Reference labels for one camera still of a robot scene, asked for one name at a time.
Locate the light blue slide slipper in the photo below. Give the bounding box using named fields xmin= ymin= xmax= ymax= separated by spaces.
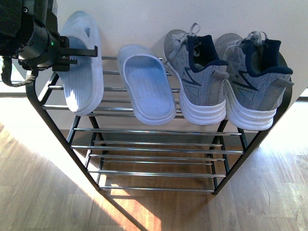
xmin=57 ymin=11 xmax=104 ymax=116

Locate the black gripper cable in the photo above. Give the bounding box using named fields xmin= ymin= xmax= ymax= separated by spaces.
xmin=0 ymin=56 xmax=39 ymax=87

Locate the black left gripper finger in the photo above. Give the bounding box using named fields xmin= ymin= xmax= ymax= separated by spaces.
xmin=68 ymin=46 xmax=98 ymax=57
xmin=67 ymin=57 xmax=78 ymax=64

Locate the black metal shoe rack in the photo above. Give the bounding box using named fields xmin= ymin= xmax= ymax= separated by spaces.
xmin=25 ymin=48 xmax=293 ymax=195

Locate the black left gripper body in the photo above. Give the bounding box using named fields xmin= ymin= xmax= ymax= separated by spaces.
xmin=18 ymin=9 xmax=70 ymax=72

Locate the grey knit sneaker navy collar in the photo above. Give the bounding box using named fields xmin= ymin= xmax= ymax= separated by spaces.
xmin=215 ymin=31 xmax=293 ymax=131

